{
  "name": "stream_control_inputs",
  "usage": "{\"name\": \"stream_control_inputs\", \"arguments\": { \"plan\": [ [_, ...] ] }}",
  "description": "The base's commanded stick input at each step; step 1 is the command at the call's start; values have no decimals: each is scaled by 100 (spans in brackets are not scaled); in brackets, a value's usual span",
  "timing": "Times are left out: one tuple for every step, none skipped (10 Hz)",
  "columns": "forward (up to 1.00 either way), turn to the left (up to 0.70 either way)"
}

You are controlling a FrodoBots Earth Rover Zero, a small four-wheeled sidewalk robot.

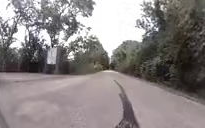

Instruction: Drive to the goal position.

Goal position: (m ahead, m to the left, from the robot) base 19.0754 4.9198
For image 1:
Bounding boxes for row of trees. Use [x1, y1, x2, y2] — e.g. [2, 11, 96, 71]
[0, 33, 111, 75]

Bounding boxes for grey cracked asphalt road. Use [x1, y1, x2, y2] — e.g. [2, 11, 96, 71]
[0, 69, 205, 128]

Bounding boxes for white sign board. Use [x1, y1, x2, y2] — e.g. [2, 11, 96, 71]
[46, 46, 58, 66]

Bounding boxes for large leafy tree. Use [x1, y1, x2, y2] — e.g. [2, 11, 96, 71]
[0, 0, 96, 73]

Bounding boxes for dense green roadside bushes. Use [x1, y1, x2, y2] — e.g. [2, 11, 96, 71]
[109, 0, 205, 98]

